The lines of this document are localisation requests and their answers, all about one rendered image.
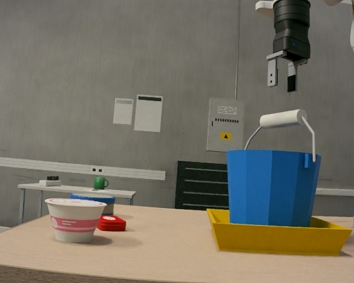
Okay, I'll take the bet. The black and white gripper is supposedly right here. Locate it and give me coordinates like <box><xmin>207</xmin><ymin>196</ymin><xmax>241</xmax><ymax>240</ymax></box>
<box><xmin>255</xmin><ymin>0</ymin><xmax>310</xmax><ymax>93</ymax></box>

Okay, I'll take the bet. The blue bucket with white handle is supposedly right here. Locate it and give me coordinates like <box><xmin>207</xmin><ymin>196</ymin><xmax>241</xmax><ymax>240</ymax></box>
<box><xmin>227</xmin><ymin>109</ymin><xmax>321</xmax><ymax>227</ymax></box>

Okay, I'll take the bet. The white and pink yogurt cup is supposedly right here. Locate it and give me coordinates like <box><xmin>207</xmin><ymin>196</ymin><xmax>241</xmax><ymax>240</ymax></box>
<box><xmin>45</xmin><ymin>198</ymin><xmax>107</xmax><ymax>243</ymax></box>

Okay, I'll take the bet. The yellow shallow tray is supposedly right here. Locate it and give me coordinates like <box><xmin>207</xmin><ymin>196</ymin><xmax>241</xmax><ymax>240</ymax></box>
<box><xmin>207</xmin><ymin>209</ymin><xmax>352</xmax><ymax>256</ymax></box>

